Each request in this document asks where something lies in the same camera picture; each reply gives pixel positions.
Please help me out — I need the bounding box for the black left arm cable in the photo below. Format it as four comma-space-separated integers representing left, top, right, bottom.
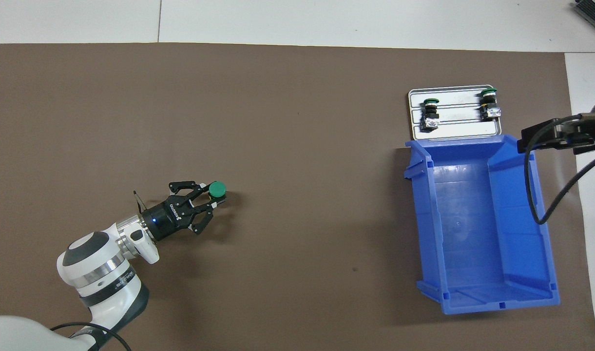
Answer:
49, 321, 132, 351

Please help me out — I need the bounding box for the brown table mat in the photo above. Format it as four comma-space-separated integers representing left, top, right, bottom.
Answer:
0, 43, 595, 351

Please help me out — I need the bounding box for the dark ribbed device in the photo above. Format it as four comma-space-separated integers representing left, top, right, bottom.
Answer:
573, 0, 595, 36

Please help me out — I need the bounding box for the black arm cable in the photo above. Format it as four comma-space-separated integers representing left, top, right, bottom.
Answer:
49, 321, 132, 351
524, 113, 595, 225

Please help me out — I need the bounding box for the grey metal tray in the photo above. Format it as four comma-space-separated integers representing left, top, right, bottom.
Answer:
407, 86, 502, 142

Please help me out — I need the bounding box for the green push button switch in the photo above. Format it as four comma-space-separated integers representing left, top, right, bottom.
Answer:
208, 180, 229, 201
421, 98, 441, 132
479, 88, 502, 121

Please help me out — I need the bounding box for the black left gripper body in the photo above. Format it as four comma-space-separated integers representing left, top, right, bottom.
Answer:
140, 194, 196, 243

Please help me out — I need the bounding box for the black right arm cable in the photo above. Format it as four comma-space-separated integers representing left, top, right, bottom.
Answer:
524, 113, 595, 225

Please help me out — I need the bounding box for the blue plastic storage bin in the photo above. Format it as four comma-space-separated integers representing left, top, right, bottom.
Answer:
403, 134, 560, 315

